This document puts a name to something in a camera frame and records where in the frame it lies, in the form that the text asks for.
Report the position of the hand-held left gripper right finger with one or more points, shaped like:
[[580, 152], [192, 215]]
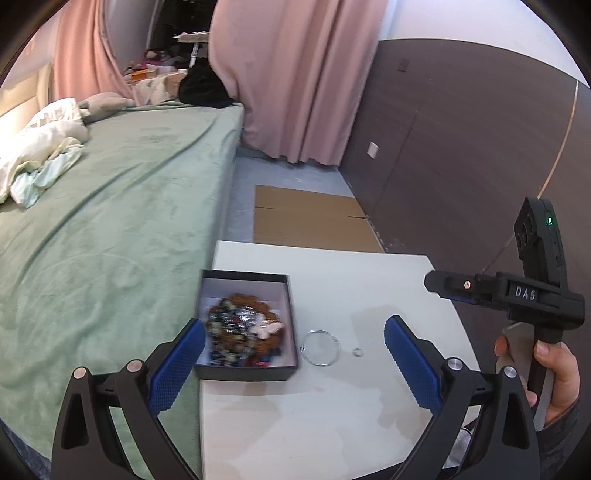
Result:
[[411, 364]]

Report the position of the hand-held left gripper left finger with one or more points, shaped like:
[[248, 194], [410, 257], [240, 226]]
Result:
[[178, 364]]

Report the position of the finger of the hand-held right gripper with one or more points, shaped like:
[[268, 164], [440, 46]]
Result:
[[452, 284]]

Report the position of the black gift box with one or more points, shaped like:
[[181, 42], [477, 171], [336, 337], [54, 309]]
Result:
[[247, 373]]

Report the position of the white butterfly ornament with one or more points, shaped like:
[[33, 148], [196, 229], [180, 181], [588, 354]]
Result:
[[268, 328]]

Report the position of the silver bangle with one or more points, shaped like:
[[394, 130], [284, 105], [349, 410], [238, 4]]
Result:
[[303, 347]]

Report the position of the person's right forearm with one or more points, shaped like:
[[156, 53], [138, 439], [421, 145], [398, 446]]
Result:
[[561, 445]]

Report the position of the person's right hand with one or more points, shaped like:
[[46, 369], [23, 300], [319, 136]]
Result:
[[561, 374]]

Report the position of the white low table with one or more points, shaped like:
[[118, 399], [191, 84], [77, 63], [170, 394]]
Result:
[[346, 415]]

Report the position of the bed with green blanket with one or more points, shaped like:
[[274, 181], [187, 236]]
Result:
[[115, 230]]

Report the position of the flat brown cardboard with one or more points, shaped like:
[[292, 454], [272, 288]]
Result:
[[314, 217]]

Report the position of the light green cloth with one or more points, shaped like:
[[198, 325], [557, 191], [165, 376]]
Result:
[[44, 177]]

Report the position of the pink curtain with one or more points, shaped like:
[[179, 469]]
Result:
[[295, 78], [87, 50]]

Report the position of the white crumpled quilt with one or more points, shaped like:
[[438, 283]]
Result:
[[37, 138]]

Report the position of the beige plush pillow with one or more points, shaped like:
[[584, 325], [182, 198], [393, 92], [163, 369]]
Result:
[[104, 104]]

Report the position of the printed cream pillow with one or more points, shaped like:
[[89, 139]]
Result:
[[157, 90]]

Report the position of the black bag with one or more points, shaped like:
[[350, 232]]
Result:
[[203, 87]]

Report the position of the pile of colourful clutter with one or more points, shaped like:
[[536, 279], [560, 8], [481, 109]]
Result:
[[147, 67]]

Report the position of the beige padded headboard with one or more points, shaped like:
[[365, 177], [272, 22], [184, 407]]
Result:
[[23, 92]]

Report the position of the white drying rack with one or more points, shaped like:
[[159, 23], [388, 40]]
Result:
[[194, 44]]

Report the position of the dark hanging clothes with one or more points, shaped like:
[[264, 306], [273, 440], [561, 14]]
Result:
[[184, 21]]

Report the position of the white wall outlet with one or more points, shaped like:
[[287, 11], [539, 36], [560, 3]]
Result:
[[373, 150]]

